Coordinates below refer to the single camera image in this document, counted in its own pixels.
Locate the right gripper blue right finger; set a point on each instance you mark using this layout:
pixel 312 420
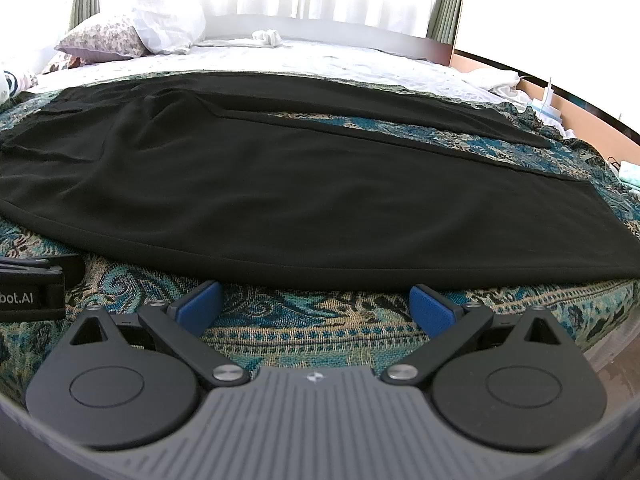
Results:
pixel 451 330

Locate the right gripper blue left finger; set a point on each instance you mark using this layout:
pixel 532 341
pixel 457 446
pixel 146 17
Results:
pixel 177 328

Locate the black pants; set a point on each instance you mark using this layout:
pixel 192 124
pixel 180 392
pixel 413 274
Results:
pixel 229 175

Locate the white blue patterned cloth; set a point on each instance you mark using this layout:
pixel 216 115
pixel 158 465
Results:
pixel 14 83

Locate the crumpled white cloth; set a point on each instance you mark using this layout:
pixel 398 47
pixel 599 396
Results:
pixel 501 83

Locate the floral purple pillow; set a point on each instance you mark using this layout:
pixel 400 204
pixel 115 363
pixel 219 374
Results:
pixel 102 42

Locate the white bed sheet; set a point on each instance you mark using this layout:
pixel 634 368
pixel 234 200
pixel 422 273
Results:
pixel 301 58

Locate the white pillow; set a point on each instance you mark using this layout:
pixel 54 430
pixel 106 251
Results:
pixel 175 31

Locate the green curtain right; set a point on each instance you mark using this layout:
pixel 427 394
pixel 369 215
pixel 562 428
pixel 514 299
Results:
pixel 444 20

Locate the small white rolled cloth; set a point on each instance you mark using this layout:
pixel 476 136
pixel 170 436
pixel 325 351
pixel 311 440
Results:
pixel 266 38

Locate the wooden bed frame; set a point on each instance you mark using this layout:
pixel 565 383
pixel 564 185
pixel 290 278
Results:
pixel 609 136

